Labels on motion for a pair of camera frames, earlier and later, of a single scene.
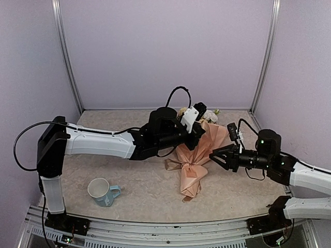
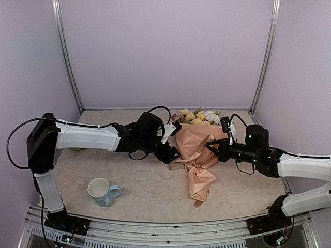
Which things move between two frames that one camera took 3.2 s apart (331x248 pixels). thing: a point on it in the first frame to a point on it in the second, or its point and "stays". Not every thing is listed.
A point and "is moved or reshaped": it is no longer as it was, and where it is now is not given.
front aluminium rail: [104, 233] stays
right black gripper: [232, 161] to [222, 153]
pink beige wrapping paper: [192, 161] is moved or reshaped
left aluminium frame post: [58, 17] stays
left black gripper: [198, 130] to [168, 159]
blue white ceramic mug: [102, 192] stays
